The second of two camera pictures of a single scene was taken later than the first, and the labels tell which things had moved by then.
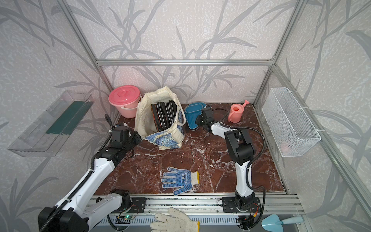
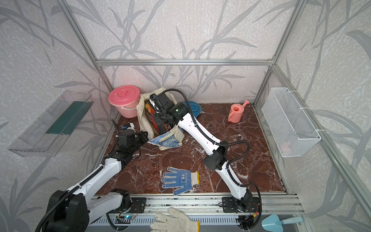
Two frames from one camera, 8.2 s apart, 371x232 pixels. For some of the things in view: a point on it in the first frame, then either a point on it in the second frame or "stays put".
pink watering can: [235, 112] stays put
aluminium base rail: [271, 205] stays put
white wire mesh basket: [292, 126] stays put
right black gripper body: [199, 121] to [161, 116]
